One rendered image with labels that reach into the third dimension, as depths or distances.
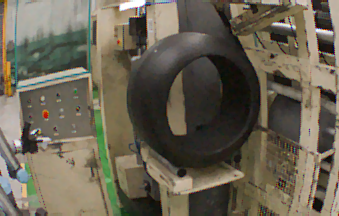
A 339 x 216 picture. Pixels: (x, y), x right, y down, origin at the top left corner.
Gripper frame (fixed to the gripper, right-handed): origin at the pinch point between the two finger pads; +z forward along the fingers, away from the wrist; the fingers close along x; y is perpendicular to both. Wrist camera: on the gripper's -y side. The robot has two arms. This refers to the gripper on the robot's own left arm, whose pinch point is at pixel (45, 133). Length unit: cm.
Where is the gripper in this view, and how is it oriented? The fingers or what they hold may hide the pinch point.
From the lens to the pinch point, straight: 197.5
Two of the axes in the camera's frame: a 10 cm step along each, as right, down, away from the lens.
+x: 7.4, 2.4, -6.3
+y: -0.3, 9.5, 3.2
